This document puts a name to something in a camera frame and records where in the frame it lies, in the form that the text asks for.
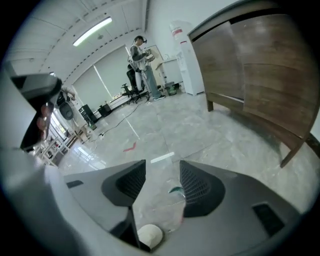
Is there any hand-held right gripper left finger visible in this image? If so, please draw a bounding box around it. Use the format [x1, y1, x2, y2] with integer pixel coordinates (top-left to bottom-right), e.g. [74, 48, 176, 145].
[63, 159, 147, 249]

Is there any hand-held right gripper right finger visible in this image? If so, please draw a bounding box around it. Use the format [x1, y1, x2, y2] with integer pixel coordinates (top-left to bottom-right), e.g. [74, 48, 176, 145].
[149, 159, 302, 256]

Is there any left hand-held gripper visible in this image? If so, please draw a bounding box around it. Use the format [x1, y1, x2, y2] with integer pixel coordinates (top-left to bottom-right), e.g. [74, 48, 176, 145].
[0, 67, 131, 251]

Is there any person's left hand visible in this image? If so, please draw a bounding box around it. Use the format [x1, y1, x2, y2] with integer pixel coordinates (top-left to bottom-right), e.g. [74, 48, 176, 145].
[36, 103, 55, 141]

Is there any black and white round appliance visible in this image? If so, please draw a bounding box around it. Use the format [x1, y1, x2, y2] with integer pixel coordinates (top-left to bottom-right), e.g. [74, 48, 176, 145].
[56, 98, 76, 121]

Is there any tall black box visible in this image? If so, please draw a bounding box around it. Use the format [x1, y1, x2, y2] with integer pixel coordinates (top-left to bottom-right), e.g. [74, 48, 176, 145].
[78, 103, 99, 125]

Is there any white wooden rack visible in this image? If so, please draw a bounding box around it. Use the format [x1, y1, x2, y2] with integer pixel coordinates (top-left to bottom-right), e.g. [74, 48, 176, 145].
[37, 134, 73, 167]

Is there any person's white shoe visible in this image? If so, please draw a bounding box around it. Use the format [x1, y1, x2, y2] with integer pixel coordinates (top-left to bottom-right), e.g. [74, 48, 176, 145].
[136, 224, 165, 250]

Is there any low black box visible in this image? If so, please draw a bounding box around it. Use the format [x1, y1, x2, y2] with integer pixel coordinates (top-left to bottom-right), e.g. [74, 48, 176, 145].
[97, 104, 113, 118]

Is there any grey roller blind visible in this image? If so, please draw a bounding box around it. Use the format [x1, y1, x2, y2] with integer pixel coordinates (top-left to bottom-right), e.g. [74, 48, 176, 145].
[72, 44, 137, 106]

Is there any long ceiling light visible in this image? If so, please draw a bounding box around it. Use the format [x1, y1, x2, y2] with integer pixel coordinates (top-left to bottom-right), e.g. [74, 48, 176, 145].
[72, 16, 113, 48]

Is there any black office chair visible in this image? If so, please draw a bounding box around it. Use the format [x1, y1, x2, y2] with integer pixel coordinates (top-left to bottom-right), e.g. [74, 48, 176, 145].
[121, 63, 151, 105]

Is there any green bucket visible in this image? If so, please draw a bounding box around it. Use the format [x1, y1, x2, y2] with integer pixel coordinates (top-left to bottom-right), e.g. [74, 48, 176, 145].
[164, 81, 179, 96]

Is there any dark wooden cabinet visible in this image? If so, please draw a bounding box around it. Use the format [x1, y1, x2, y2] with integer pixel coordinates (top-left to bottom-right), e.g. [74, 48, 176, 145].
[187, 0, 320, 169]

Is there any white water dispenser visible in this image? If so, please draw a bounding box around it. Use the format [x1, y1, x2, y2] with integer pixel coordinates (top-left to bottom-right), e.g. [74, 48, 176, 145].
[169, 20, 206, 96]

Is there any white drawer cabinet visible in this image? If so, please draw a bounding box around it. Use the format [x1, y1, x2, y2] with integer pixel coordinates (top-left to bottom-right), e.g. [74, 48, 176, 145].
[159, 58, 183, 87]

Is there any black cable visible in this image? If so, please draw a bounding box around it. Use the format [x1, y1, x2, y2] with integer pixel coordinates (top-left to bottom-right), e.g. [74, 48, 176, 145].
[101, 101, 148, 137]

